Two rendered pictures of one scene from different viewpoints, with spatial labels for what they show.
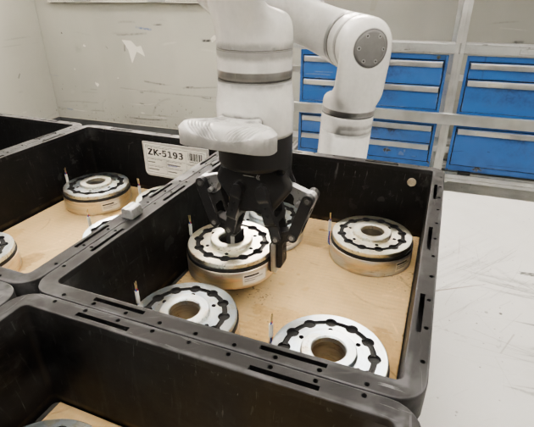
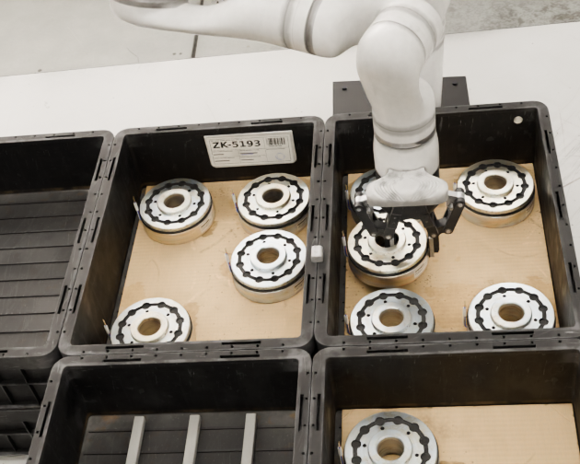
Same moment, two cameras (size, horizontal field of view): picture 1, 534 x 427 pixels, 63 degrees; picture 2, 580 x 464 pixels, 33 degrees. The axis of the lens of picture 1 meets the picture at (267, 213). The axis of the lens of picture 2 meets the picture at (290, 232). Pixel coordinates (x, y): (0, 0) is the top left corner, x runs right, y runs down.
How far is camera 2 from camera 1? 0.83 m
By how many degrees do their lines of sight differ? 20
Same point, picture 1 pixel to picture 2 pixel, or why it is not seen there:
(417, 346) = (577, 302)
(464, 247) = (566, 122)
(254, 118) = (419, 168)
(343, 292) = (491, 251)
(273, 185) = not seen: hidden behind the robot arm
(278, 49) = (431, 119)
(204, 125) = (391, 191)
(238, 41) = (404, 125)
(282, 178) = not seen: hidden behind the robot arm
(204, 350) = (462, 346)
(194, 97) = not seen: outside the picture
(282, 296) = (443, 273)
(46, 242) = (182, 289)
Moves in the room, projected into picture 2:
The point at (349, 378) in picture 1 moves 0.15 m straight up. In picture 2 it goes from (549, 334) to (556, 240)
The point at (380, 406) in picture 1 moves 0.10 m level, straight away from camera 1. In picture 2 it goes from (569, 343) to (556, 272)
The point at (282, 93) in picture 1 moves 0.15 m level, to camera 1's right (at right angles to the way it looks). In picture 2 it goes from (435, 142) to (555, 101)
